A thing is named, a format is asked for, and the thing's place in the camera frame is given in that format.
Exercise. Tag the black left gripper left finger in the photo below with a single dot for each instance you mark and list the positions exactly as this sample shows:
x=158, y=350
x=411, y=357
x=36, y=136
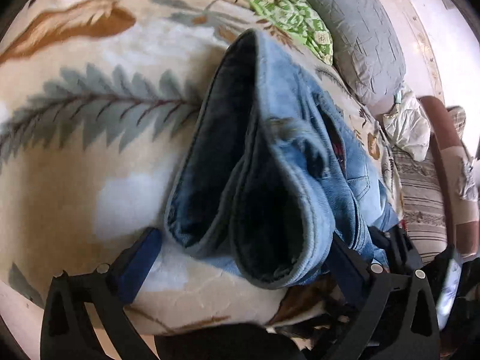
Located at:
x=67, y=331

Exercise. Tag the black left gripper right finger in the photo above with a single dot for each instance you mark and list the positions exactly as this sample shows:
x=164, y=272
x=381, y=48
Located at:
x=395, y=315

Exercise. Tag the light blue denim jeans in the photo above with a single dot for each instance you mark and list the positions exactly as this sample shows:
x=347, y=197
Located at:
x=273, y=174

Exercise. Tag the striped beige bed sheet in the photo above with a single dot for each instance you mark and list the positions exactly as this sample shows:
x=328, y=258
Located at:
x=423, y=205

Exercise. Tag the cream crumpled pillow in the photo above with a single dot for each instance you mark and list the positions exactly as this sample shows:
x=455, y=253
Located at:
x=406, y=124

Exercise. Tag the cream leaf patterned blanket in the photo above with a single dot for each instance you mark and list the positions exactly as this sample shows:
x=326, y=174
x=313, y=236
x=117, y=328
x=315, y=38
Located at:
x=98, y=104

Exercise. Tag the grey pillow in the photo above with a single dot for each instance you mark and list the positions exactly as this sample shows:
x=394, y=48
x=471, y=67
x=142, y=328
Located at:
x=367, y=53

